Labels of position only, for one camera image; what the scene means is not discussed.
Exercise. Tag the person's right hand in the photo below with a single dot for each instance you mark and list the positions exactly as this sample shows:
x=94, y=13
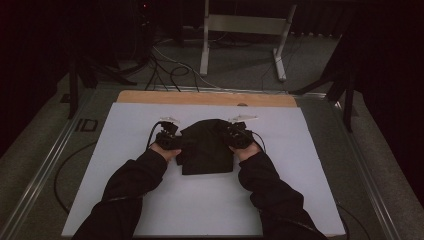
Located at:
x=246, y=154

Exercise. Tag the white table cover sheet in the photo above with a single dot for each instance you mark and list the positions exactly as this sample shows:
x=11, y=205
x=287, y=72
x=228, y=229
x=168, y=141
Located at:
x=126, y=133

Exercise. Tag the black floor stand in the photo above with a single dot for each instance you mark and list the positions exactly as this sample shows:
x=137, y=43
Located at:
x=72, y=96
x=349, y=106

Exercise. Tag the dark equipment with red light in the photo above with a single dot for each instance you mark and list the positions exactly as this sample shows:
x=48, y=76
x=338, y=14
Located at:
x=145, y=20

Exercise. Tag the person's left hand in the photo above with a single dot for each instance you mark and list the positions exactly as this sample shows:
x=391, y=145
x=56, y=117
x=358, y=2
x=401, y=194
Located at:
x=168, y=155

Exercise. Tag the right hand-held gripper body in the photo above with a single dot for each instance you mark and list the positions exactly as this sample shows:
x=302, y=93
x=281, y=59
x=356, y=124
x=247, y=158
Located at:
x=242, y=135

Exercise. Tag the dark curtain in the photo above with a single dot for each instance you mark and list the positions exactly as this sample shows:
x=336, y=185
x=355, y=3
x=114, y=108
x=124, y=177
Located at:
x=30, y=66
x=393, y=83

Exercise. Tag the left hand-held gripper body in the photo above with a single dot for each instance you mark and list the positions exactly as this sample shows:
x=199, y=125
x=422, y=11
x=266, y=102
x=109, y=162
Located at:
x=168, y=136

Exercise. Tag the black garment with blue stripes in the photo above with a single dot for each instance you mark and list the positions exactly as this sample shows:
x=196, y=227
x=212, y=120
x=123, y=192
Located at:
x=206, y=150

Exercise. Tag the metal floor rail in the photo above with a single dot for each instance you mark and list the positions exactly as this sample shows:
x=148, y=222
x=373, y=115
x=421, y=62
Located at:
x=233, y=90
x=366, y=173
x=43, y=173

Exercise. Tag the white metal stand frame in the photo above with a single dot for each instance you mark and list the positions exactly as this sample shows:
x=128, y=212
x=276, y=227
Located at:
x=246, y=24

